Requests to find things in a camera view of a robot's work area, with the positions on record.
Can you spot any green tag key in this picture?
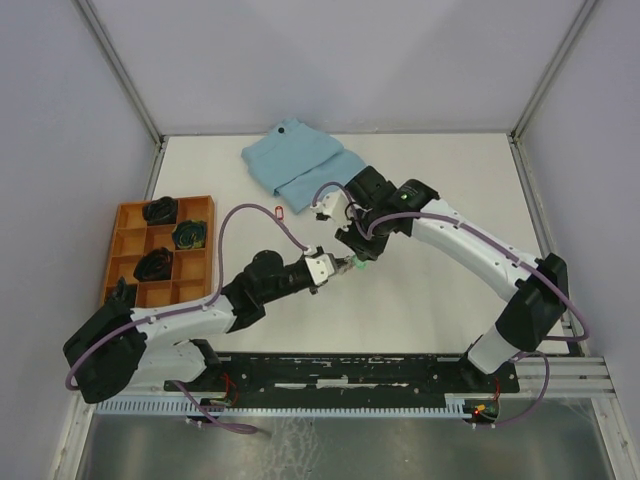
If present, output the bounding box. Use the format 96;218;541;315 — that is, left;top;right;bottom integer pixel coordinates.
352;256;367;269

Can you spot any light blue cloth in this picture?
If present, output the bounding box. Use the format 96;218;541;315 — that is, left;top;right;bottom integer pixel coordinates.
241;118;366;214

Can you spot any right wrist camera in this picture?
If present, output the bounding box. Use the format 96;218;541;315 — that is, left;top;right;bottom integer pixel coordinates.
311;191;352;231

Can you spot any blue green coiled cable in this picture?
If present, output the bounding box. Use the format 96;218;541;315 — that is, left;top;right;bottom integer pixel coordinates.
172;218;209;250

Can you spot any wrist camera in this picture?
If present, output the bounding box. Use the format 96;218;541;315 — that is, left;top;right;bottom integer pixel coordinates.
303;246;336;286
311;191;352;231

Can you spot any black coiled cable top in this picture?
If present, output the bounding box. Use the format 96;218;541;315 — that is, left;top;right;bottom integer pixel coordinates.
142;197;180;223

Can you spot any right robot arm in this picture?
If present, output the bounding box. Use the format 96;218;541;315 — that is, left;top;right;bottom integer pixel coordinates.
313;166;569;391

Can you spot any aluminium frame rail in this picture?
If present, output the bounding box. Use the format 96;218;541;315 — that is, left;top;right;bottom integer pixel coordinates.
504;319;616;399

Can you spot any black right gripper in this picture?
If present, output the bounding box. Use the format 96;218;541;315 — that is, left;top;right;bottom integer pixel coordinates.
335;207;390;263

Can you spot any orange compartment tray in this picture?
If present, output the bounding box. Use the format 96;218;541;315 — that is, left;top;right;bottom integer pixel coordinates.
103;196;215;307

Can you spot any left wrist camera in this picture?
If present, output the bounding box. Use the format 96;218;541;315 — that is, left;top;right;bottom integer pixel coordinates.
303;246;336;286

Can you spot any black coiled cable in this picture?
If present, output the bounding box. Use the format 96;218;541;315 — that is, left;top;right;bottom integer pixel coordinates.
107;278;139;306
133;249;176;282
142;197;180;223

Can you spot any metal key organizer blue handle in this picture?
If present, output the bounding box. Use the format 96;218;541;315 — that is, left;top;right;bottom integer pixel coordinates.
335;256;355;275

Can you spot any black coiled cable bottom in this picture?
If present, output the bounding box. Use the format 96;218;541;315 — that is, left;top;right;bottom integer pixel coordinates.
107;278;139;306

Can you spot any white cable duct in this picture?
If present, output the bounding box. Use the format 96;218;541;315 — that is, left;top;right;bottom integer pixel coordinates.
94;392;476;416

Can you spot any black coiled cable middle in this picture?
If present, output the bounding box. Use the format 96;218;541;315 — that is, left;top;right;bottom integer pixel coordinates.
133;249;176;282

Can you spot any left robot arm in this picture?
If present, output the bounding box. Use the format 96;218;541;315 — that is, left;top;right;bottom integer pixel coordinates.
63;250;354;404

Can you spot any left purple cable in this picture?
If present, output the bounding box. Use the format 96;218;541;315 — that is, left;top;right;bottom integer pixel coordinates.
64;202;314;435

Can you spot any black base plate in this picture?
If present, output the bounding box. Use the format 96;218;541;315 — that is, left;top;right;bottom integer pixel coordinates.
185;352;520;410

